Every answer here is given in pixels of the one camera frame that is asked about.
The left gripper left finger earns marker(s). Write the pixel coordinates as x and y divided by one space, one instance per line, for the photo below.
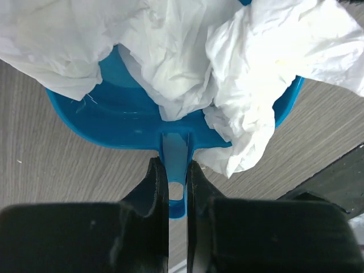
130 235

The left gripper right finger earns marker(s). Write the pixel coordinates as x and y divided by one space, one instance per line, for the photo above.
300 234

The blue dustpan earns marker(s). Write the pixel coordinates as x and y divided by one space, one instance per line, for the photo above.
128 119

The large paper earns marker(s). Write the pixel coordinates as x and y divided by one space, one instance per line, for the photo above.
230 60

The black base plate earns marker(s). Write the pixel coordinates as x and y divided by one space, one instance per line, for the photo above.
340 183

